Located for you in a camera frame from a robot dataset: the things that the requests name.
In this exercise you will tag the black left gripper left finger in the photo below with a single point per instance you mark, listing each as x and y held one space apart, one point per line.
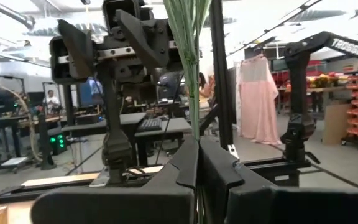
113 205

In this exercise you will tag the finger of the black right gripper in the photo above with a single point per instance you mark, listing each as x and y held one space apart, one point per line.
79 49
148 40

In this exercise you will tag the black office desk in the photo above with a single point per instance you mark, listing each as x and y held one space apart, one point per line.
172 126

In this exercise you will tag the black keyboard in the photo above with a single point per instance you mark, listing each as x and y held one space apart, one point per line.
150 124

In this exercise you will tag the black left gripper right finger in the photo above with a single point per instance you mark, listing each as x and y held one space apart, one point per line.
291 207

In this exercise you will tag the pale pink hanging cloth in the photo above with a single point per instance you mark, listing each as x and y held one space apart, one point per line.
256 99

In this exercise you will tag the black aluminium table frame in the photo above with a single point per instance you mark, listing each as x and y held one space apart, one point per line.
221 62

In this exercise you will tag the black computer green lights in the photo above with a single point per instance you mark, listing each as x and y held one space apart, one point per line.
57 143

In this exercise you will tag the pink artificial flower bunch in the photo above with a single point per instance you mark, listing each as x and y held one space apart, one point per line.
186 31

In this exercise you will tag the person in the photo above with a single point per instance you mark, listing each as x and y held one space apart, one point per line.
204 88
52 101

